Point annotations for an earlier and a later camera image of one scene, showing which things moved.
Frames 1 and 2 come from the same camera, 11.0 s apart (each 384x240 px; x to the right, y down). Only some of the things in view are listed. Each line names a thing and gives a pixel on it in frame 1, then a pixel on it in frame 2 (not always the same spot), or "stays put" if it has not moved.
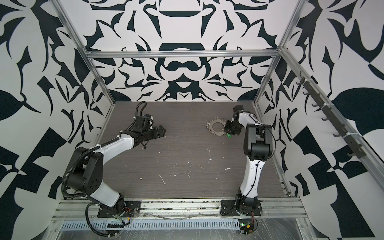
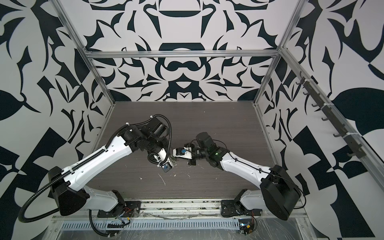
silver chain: x=209 y=124 → x=174 y=159
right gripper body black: x=233 y=128 → x=198 y=154
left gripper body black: x=148 y=135 → x=155 y=145
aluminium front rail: x=283 y=209 stays put
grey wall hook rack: x=357 y=150 stays put
